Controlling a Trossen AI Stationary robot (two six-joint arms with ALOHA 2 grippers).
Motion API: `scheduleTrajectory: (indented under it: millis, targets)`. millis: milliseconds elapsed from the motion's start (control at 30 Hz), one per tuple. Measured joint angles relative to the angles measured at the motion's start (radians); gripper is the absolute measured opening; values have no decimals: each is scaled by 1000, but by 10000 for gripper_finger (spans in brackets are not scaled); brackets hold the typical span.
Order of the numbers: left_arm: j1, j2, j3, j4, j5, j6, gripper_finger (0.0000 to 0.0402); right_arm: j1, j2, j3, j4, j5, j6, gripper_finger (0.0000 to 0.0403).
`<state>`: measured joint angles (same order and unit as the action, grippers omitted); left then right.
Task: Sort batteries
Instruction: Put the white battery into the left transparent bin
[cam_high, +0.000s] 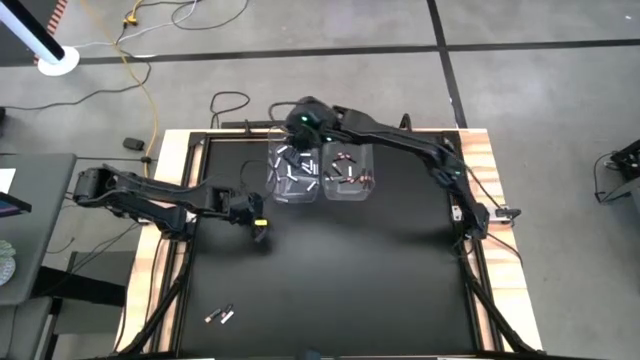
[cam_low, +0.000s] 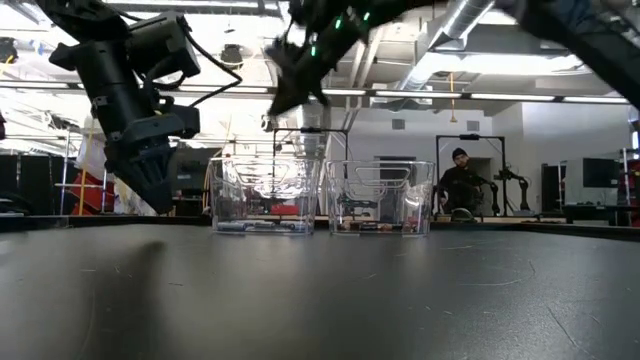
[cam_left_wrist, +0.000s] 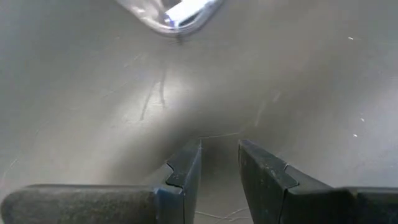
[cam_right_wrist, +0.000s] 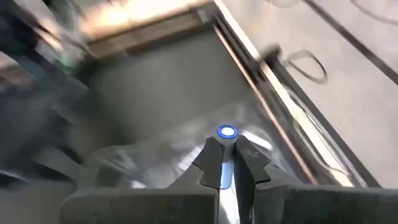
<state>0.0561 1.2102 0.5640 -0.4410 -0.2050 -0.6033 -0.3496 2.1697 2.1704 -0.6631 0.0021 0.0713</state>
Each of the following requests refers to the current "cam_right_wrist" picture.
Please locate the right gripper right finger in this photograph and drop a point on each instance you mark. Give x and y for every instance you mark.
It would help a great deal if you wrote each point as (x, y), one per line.
(311, 207)

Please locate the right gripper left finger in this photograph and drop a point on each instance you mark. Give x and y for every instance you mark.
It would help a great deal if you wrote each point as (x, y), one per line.
(140, 207)

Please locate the clear plastic bin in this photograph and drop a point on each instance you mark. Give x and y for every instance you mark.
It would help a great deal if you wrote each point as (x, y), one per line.
(161, 155)

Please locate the white battery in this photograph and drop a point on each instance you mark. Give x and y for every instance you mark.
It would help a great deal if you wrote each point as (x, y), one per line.
(227, 132)

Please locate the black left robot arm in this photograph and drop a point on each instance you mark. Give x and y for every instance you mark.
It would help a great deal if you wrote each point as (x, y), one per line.
(25, 118)

